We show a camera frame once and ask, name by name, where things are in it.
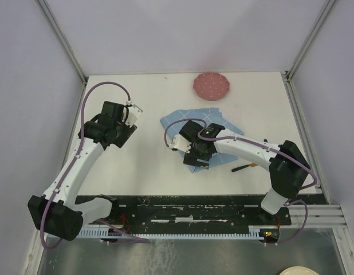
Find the right aluminium frame post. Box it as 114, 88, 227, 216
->
286, 0, 338, 80

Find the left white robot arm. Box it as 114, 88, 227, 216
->
27, 101, 143, 241

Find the light blue cable duct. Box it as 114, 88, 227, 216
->
77, 225, 263, 240

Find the left aluminium frame post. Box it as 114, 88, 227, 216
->
36, 0, 88, 83

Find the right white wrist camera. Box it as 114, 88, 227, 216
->
170, 134, 192, 154

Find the aluminium frame post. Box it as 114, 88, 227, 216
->
286, 0, 338, 80
36, 0, 88, 83

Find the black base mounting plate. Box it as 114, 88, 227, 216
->
105, 195, 292, 234

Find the green handled gold knife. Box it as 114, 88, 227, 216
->
231, 163, 257, 172

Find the pink dotted plate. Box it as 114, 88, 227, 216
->
192, 72, 230, 101

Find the cream plate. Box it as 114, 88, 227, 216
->
280, 266, 319, 275

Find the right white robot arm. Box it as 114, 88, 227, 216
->
171, 120, 313, 224

